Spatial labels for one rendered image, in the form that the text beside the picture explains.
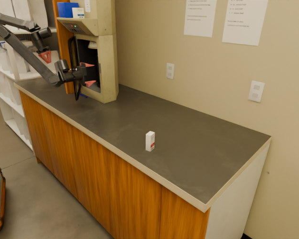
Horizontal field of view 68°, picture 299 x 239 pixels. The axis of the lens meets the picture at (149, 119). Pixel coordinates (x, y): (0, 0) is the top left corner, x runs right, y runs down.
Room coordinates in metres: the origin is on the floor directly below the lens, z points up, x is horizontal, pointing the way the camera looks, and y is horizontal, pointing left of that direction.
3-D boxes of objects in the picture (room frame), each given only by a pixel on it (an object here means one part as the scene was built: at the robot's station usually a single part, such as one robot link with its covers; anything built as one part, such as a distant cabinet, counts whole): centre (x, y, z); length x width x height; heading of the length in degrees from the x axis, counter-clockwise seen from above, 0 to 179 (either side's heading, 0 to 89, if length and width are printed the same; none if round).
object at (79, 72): (1.29, 0.43, 1.21); 0.07 x 0.07 x 0.10; 44
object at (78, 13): (1.56, 0.46, 1.54); 0.05 x 0.05 x 0.06; 51
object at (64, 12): (1.64, 0.55, 1.56); 0.10 x 0.10 x 0.09; 46
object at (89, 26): (1.58, 0.49, 1.46); 0.32 x 0.12 x 0.10; 46
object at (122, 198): (1.55, 0.28, 0.45); 2.05 x 0.67 x 0.90; 46
